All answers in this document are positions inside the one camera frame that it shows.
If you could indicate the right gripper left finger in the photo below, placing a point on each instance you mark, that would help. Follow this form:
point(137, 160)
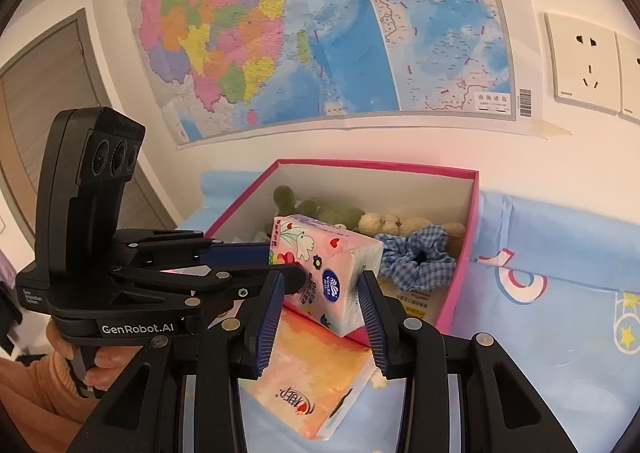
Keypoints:
point(172, 382)

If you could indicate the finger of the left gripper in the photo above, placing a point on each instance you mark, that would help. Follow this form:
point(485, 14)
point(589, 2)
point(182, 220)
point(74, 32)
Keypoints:
point(169, 296)
point(175, 249)

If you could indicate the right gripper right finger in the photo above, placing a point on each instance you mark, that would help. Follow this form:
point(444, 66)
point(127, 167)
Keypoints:
point(500, 410)

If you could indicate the green frog plush toy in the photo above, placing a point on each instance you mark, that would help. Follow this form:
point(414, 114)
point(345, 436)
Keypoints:
point(339, 215)

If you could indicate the floral pink tissue pack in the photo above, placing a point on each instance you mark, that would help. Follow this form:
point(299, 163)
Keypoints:
point(333, 259)

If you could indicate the blue gingham scrunchie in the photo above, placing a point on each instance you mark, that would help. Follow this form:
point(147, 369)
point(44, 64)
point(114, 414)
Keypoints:
point(419, 261)

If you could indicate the beige teddy bear plush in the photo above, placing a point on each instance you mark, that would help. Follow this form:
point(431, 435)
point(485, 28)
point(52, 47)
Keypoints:
point(373, 224)

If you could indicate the white printed wipes pack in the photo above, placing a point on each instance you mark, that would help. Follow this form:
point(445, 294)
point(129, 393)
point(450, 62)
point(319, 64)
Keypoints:
point(420, 305)

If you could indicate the orange sleeve left forearm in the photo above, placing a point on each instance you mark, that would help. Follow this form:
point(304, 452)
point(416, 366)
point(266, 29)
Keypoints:
point(43, 403)

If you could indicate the person's left hand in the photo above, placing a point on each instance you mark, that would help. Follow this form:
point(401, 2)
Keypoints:
point(109, 362)

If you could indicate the large pastel tissue pack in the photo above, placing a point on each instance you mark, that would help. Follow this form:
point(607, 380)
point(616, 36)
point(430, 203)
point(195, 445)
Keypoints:
point(313, 377)

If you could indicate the blue cartoon bed sheet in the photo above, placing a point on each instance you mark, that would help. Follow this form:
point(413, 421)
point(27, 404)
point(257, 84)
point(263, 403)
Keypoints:
point(559, 290)

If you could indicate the pink cardboard box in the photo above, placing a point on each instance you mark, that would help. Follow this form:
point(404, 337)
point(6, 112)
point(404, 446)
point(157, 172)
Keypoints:
point(439, 194)

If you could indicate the grey wooden door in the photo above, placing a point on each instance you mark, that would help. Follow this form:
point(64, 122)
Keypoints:
point(64, 153)

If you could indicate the colourful wall map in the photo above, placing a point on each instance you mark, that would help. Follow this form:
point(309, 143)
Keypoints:
point(225, 68)

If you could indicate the white wall socket panel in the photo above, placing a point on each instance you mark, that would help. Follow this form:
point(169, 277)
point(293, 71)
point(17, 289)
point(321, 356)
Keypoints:
point(586, 70)

